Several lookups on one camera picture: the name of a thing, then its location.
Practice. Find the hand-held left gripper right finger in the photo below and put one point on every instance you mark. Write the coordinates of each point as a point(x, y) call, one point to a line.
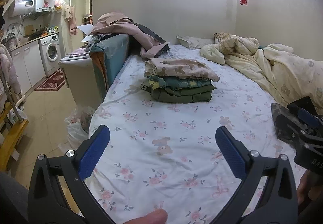
point(231, 155)

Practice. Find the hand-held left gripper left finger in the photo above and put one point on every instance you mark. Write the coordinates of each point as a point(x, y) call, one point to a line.
point(94, 153)

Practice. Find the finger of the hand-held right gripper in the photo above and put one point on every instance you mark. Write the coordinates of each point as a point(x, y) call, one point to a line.
point(295, 135)
point(307, 116)

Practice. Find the range hood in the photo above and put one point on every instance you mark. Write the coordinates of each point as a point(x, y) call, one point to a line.
point(39, 1)

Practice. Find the white low cabinet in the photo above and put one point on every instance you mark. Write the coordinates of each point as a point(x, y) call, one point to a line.
point(80, 75)

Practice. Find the hanging towel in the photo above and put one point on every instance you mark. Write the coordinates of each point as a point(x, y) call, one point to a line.
point(69, 17)

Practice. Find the olive green folded pants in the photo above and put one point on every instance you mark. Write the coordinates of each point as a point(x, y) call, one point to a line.
point(181, 96)

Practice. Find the rice cooker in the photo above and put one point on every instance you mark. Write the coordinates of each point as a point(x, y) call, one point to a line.
point(10, 41)

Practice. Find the white kitchen counter cabinet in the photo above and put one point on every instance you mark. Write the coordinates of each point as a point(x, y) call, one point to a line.
point(27, 67)

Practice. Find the clear plastic bag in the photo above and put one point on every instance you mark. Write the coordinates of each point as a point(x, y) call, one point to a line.
point(75, 128)

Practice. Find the pink cloth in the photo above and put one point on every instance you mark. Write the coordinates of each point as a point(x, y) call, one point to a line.
point(113, 20)

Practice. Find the hanging pink plastic bag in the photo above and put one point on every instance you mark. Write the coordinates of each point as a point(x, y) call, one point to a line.
point(57, 3)

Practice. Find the white floral bed sheet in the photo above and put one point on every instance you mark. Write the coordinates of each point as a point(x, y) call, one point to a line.
point(164, 118)

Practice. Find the red patterned rug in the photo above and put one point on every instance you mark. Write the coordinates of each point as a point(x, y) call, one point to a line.
point(51, 81)

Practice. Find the teal cushioned headboard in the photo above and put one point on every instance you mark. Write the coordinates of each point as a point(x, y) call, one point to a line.
point(113, 49)

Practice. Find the floral pillow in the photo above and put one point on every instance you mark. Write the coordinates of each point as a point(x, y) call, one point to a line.
point(194, 41)

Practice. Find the cream bear print duvet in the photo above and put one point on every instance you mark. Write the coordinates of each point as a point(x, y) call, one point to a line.
point(290, 70)

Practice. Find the teal camouflage folded pants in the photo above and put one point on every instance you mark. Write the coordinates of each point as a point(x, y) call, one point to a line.
point(176, 82)

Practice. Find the grey camouflage pants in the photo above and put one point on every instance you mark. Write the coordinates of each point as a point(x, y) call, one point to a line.
point(280, 113)

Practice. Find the metal rack pole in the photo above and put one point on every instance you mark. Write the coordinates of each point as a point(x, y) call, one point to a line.
point(15, 110)

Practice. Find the cream bear-print duvet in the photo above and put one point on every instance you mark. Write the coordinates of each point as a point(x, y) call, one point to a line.
point(239, 49)

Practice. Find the dark grey cloth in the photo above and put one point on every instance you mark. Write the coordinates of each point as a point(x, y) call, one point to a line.
point(149, 30)

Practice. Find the pink padded jacket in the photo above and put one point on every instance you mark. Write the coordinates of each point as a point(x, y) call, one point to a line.
point(7, 62)

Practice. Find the brown patterned cloth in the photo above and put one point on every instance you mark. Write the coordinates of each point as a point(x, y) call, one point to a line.
point(222, 36)

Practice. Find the yellow wooden stool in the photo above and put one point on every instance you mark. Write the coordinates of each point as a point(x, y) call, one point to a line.
point(15, 133)

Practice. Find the white paper sheet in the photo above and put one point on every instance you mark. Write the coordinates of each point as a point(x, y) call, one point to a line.
point(85, 29)

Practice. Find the beige garment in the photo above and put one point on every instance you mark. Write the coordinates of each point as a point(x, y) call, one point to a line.
point(181, 67)

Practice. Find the white water heater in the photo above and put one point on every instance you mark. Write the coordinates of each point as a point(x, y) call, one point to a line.
point(21, 6)

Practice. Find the person's left hand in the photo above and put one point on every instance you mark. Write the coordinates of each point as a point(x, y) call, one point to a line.
point(149, 217)

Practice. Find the person's right hand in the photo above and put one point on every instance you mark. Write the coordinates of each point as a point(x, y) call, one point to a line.
point(306, 188)

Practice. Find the white washing machine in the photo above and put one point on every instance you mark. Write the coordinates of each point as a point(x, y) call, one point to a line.
point(51, 52)

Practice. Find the person's grey clothing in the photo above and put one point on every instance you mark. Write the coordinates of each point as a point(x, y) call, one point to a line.
point(11, 201)

